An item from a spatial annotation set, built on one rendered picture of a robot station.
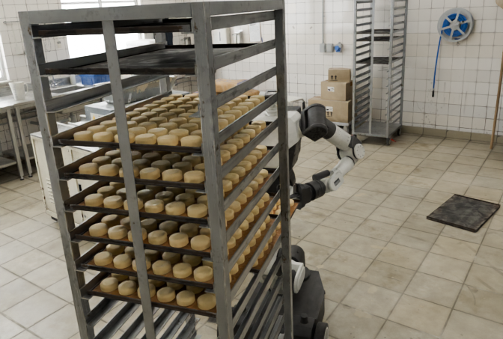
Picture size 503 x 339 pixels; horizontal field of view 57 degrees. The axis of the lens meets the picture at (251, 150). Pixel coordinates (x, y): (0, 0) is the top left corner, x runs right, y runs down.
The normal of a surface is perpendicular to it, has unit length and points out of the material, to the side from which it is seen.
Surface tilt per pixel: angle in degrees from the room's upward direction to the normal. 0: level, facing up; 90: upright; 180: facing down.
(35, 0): 90
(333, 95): 93
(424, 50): 90
